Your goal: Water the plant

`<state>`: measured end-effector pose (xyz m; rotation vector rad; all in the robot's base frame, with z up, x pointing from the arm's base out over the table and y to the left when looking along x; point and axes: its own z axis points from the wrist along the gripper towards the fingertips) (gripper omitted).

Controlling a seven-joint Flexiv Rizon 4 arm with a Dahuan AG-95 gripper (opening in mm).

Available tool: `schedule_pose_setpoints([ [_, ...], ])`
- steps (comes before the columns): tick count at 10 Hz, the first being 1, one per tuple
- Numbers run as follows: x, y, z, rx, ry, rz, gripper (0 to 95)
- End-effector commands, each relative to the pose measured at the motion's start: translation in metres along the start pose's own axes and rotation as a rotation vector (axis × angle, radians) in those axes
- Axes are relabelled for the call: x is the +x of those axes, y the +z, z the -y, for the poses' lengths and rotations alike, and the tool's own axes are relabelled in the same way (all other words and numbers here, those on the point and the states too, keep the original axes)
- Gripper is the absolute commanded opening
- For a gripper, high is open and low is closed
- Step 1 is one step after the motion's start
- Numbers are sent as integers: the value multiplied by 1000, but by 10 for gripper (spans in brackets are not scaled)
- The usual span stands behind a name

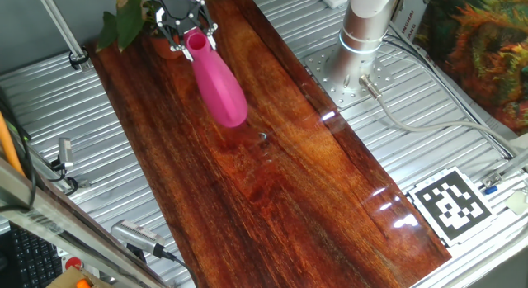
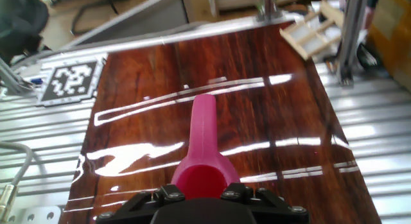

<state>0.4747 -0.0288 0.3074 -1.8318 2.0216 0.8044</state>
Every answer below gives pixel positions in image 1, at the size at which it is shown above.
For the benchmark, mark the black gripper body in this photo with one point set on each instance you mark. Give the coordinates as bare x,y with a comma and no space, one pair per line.
177,5

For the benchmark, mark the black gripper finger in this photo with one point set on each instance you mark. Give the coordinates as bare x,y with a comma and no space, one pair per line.
169,32
209,24

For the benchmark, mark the pink plastic watering can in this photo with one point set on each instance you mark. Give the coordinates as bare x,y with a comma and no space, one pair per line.
218,90

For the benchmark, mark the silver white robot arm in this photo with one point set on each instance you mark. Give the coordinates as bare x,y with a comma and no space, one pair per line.
363,40

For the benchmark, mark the potted green leafy plant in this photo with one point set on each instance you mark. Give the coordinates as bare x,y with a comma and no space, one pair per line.
130,20

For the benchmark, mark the aluminium profile strut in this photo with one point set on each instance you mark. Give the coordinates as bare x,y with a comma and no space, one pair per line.
515,164
62,28

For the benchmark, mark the glossy wood grain board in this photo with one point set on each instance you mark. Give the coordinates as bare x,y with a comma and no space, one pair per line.
309,176

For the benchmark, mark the orange pole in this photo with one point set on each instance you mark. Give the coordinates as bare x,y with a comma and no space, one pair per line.
7,143

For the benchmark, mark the white printed carton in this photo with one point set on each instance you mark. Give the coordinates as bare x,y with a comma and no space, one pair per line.
408,20

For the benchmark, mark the grey box with red button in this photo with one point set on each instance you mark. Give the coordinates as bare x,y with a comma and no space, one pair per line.
73,263

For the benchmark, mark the black keyboard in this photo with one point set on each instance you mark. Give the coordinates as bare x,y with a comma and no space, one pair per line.
35,259

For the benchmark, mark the small orange object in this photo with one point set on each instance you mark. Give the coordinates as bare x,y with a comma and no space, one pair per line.
82,284

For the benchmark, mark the brown cardboard box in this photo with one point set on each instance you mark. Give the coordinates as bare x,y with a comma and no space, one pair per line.
68,279

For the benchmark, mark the colourful painted poster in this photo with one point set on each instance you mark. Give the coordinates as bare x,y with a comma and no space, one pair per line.
482,44

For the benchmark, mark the black white fiducial marker board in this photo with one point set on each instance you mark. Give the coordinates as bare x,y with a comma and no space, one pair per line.
449,205

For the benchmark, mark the small blue object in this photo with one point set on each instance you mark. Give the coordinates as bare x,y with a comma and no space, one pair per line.
490,190

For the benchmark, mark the small white plate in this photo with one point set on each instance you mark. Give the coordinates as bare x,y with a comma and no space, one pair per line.
517,202

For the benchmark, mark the small silver camera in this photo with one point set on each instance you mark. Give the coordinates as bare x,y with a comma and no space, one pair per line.
65,152

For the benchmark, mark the silver ribbed depth camera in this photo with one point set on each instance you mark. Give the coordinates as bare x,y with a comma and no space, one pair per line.
136,235

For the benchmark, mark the small metal corner bracket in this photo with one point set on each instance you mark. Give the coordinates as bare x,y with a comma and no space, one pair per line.
491,179

